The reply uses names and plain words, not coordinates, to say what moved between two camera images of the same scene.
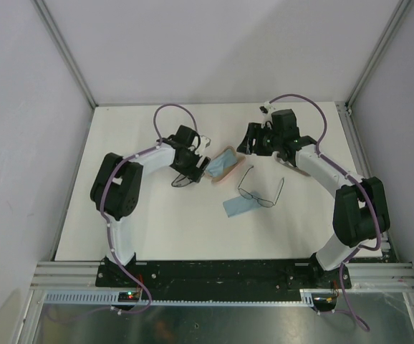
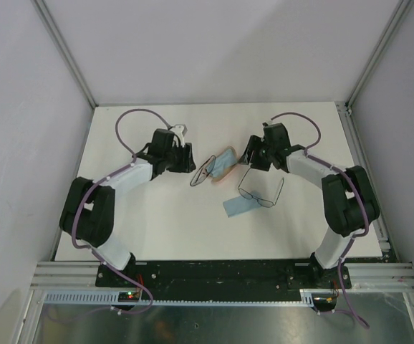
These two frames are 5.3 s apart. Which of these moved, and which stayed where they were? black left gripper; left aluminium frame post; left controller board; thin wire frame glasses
Moved: black left gripper
Stayed: thin wire frame glasses; left aluminium frame post; left controller board
